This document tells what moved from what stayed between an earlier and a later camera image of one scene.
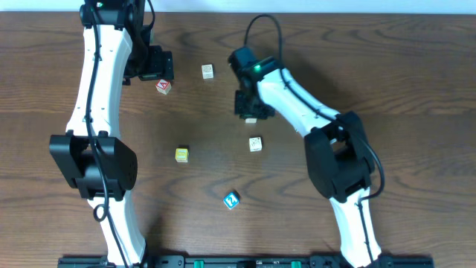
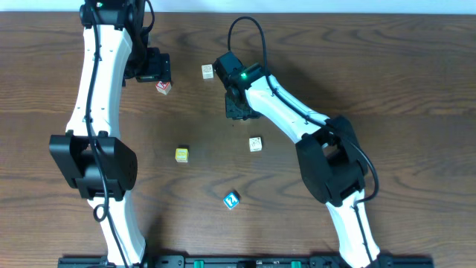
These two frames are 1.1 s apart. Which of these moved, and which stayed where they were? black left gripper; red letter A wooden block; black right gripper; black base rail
Moved: black right gripper
Stayed: red letter A wooden block; black left gripper; black base rail
